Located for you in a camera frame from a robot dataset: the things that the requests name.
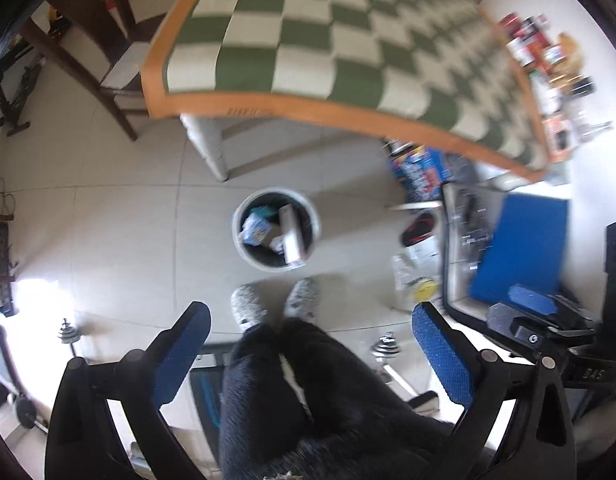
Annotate black blue device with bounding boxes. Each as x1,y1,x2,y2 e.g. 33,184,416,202
188,365,223,433

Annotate white round trash bin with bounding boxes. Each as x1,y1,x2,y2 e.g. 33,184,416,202
232,187,321,272

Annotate pile of packaged groceries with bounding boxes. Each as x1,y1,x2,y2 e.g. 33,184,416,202
497,12,615,163

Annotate dark wooden rack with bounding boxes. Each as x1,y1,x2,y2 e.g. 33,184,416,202
0,212,18,313

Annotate red black pouch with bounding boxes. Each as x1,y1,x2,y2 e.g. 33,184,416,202
400,211,437,248

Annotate person's left leg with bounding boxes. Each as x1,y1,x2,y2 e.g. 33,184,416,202
219,322,313,480

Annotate blue printed bag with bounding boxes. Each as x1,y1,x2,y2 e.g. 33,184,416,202
388,145,451,202

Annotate flat orange packet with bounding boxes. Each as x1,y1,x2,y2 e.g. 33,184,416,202
542,114,575,162

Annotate green checkered table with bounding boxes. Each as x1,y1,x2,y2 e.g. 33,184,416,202
140,0,551,183

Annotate grey fuzzy slipper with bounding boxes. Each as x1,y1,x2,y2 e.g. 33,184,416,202
231,283,269,332
284,278,319,321

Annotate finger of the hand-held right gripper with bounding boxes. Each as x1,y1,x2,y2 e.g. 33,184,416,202
507,284,598,331
487,302,616,396

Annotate clear storage box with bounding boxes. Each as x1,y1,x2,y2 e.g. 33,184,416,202
440,182,511,318

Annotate person's right leg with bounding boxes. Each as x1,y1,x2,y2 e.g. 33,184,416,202
280,317,461,480

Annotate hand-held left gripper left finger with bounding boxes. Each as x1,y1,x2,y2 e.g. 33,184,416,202
44,301,212,480

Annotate chrome dumbbell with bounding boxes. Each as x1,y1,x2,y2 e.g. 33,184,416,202
370,331,405,361
58,317,84,346

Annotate black metal exercise frame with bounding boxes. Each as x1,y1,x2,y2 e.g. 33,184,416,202
0,50,46,137

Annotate orange snack bag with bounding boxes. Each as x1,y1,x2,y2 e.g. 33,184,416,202
543,32,585,68

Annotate dark wooden chair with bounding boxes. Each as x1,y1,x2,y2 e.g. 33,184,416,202
18,0,161,142

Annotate black barbell weight plates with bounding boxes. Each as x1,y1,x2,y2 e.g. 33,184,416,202
15,395,51,431

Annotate blue folder board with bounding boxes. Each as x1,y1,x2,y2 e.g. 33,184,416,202
469,194,572,307

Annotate person's leg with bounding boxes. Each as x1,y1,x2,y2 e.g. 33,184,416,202
219,322,313,480
280,317,461,480

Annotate green white checkered tablecloth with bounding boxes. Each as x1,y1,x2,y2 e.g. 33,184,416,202
165,0,536,168

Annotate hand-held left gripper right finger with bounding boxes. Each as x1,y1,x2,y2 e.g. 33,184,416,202
411,301,577,480

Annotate clear plastic bag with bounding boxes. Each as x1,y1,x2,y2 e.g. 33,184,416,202
392,254,419,291

